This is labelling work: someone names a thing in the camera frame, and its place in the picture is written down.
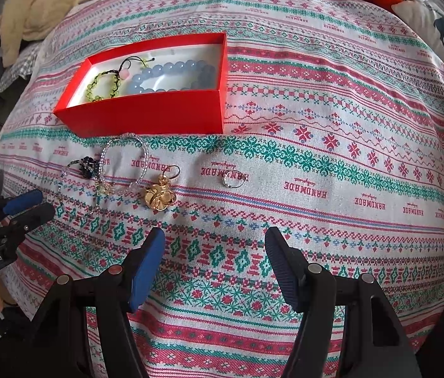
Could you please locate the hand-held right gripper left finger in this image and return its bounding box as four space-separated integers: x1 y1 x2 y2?
9 227 166 378

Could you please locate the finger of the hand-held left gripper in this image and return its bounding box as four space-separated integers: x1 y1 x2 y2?
0 190 43 225
0 203 56 245

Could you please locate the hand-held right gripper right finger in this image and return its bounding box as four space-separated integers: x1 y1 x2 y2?
265 226 423 378

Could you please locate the thin small-bead bracelet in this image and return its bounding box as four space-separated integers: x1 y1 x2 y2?
57 161 108 209

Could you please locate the gold flower ring ornament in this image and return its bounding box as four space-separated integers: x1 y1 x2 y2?
143 164 181 210

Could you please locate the dark bead ornament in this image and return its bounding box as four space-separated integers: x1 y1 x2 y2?
68 157 100 174

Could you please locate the clear crystal bead bracelet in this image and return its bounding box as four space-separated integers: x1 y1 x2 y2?
100 133 150 195

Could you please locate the silver ring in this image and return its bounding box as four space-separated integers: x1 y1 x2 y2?
220 169 248 190

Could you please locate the red cardboard box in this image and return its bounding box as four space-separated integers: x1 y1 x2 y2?
54 31 228 138

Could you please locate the grey checked cloth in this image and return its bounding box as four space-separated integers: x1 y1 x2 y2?
0 41 43 93

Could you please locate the patterned woven blanket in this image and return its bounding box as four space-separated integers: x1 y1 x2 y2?
0 0 444 378

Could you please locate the beige fleece blanket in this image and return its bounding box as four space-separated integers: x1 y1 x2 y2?
0 0 114 67

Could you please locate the white deer print pillow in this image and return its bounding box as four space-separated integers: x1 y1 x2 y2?
391 0 444 107

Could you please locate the green bead bracelet black cord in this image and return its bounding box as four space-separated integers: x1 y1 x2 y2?
84 57 156 103

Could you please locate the pale blue bead bracelet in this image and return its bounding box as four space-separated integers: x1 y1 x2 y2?
125 58 219 95

